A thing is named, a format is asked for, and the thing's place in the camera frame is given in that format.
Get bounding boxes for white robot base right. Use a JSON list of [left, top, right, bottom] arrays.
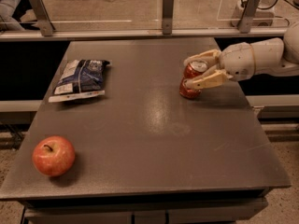
[[230, 0, 290, 27]]

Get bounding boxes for grey horizontal rail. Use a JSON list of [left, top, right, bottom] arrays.
[[0, 27, 287, 42]]

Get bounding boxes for grey right rail bracket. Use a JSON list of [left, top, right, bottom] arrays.
[[237, 0, 260, 34]]

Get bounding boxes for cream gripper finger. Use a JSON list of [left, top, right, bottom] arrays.
[[183, 49, 221, 67], [185, 65, 233, 90]]

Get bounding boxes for red coke can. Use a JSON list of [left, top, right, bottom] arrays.
[[179, 61, 207, 100]]

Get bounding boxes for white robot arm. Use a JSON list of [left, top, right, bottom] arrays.
[[180, 22, 299, 91]]

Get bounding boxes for red apple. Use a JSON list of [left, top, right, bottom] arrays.
[[32, 136, 76, 177]]

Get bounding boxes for grey left rail bracket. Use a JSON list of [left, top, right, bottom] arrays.
[[29, 0, 54, 36]]

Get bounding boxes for grey table cabinet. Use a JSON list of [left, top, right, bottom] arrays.
[[21, 190, 268, 224]]

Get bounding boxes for grey rail bracket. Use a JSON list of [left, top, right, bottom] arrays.
[[162, 0, 174, 35], [237, 0, 260, 34], [29, 0, 54, 36]]

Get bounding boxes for grey middle rail bracket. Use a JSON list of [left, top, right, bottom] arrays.
[[162, 0, 174, 35]]

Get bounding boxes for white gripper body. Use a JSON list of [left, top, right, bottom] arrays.
[[219, 42, 256, 81]]

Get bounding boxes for blue white chip bag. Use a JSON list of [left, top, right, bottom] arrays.
[[49, 60, 110, 103]]

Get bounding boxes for seated person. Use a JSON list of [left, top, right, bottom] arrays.
[[0, 0, 25, 31]]

